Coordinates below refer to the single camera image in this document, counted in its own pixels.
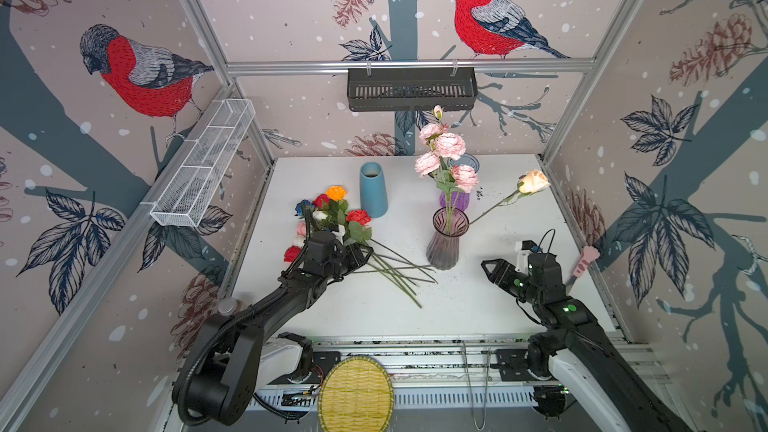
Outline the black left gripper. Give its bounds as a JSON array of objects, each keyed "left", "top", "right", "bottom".
[{"left": 322, "top": 241, "right": 374, "bottom": 281}]

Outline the blue rose flower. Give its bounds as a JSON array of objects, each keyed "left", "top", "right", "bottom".
[{"left": 295, "top": 199, "right": 314, "bottom": 218}]

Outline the smoky pink glass vase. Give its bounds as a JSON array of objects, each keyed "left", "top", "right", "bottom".
[{"left": 426, "top": 208, "right": 470, "bottom": 270}]

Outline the cream peach rose stem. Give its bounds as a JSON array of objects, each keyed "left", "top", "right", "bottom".
[{"left": 469, "top": 169, "right": 550, "bottom": 225}]

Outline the pink carnation flower stem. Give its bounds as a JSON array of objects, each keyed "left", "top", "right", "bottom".
[{"left": 445, "top": 165, "right": 478, "bottom": 236}]

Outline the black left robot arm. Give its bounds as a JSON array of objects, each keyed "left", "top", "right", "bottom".
[{"left": 172, "top": 213, "right": 373, "bottom": 427}]

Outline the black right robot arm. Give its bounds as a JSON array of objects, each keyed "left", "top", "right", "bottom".
[{"left": 481, "top": 249, "right": 691, "bottom": 431}]

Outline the teal ceramic vase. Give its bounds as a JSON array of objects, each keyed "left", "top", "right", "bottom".
[{"left": 359, "top": 161, "right": 388, "bottom": 218}]

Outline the blue purple glass vase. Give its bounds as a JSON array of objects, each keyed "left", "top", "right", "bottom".
[{"left": 439, "top": 153, "right": 480, "bottom": 211}]

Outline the dark red rose flower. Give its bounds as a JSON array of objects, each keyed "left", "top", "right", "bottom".
[{"left": 313, "top": 194, "right": 331, "bottom": 209}]

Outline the orange rose flower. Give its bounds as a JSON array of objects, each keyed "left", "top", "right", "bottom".
[{"left": 326, "top": 186, "right": 347, "bottom": 201}]

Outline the pink silicone spatula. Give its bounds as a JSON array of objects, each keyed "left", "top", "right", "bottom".
[{"left": 565, "top": 246, "right": 600, "bottom": 288}]

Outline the yellow woven round mat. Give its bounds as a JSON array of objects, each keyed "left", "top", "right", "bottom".
[{"left": 318, "top": 356, "right": 395, "bottom": 432}]

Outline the white mesh wall shelf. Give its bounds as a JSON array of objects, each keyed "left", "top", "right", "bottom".
[{"left": 150, "top": 98, "right": 255, "bottom": 228}]

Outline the black hanging wire basket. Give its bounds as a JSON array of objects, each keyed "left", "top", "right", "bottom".
[{"left": 347, "top": 67, "right": 478, "bottom": 112}]

